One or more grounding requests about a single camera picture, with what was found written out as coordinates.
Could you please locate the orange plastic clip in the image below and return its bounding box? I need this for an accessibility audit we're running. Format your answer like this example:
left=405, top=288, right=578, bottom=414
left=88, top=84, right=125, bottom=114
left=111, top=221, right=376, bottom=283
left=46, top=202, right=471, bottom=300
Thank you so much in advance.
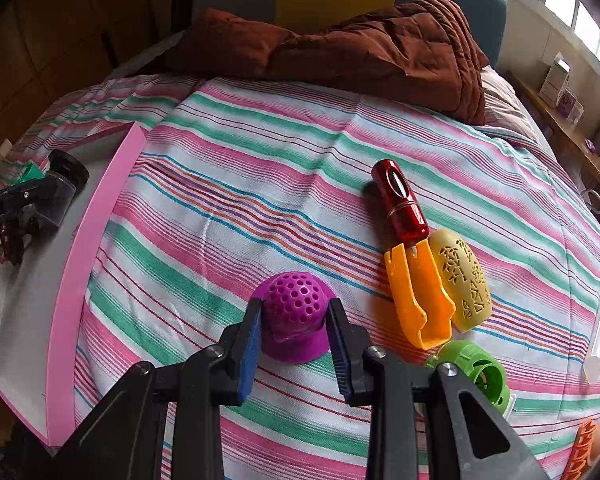
left=384, top=240, right=456, bottom=351

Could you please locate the yellow perforated egg shell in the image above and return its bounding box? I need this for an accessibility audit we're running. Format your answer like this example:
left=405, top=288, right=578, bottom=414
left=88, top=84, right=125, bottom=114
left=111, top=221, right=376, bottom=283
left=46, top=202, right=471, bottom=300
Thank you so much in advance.
left=427, top=229, right=492, bottom=333

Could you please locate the wooden side desk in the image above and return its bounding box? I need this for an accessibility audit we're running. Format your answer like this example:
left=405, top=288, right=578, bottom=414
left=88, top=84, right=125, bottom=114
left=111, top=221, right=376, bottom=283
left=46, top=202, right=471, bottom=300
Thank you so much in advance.
left=510, top=72, right=600, bottom=201

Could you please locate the beige pillow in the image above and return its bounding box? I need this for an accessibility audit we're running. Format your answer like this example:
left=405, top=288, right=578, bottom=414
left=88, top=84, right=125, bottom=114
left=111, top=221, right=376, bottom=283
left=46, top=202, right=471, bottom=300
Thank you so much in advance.
left=480, top=65, right=546, bottom=146

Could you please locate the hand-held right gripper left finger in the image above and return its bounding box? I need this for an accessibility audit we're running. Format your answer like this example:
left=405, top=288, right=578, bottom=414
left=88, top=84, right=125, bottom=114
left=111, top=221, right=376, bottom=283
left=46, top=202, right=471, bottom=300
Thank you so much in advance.
left=50, top=297, right=265, bottom=480

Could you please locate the brown quilt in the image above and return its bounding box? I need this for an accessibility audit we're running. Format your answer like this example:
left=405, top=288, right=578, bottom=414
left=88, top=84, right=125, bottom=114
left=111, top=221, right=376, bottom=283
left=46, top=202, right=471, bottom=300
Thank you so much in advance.
left=166, top=0, right=491, bottom=126

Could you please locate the pink-edged white tray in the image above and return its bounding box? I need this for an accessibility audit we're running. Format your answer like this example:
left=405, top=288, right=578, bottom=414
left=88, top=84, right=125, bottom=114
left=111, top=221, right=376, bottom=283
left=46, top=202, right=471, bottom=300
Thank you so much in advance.
left=0, top=122, right=148, bottom=448

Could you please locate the purple perforated dome toy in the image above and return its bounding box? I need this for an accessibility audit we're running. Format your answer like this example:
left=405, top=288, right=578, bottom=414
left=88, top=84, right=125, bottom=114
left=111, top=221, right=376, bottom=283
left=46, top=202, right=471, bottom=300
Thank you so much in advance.
left=252, top=271, right=338, bottom=364

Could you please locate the striped bed sheet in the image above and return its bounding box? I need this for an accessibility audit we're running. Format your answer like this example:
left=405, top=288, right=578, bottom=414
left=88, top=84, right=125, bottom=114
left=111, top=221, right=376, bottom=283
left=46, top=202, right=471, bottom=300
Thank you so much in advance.
left=0, top=72, right=600, bottom=480

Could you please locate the red metallic cylinder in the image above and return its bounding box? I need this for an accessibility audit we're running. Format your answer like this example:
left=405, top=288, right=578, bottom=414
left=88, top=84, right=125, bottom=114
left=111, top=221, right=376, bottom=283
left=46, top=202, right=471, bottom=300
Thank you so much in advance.
left=371, top=159, right=429, bottom=245

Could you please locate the wooden wardrobe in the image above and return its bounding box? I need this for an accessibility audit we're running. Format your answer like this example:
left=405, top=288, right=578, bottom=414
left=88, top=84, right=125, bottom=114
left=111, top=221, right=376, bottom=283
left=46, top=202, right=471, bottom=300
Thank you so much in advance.
left=0, top=0, right=196, bottom=161

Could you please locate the white carton box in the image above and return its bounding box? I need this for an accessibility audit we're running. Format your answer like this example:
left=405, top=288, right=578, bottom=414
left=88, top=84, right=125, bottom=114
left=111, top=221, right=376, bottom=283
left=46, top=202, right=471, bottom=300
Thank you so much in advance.
left=539, top=52, right=572, bottom=107

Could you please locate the clear box with purple contents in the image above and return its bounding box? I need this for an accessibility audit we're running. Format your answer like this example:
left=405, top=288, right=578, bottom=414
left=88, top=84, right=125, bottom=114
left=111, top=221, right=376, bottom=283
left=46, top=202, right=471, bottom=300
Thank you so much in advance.
left=557, top=87, right=586, bottom=123

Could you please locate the green round plastic toy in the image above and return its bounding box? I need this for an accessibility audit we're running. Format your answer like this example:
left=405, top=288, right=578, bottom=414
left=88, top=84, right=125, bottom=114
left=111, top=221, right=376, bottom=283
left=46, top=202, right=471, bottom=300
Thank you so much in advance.
left=422, top=339, right=513, bottom=418

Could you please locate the orange ribbed plastic rack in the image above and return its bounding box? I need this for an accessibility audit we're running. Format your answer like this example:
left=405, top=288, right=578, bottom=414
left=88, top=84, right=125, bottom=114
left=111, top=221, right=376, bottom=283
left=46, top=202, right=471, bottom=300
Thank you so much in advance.
left=560, top=417, right=600, bottom=480

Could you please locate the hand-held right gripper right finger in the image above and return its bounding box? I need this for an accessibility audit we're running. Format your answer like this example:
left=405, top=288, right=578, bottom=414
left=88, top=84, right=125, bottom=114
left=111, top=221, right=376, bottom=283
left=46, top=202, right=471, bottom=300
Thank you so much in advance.
left=327, top=297, right=551, bottom=480

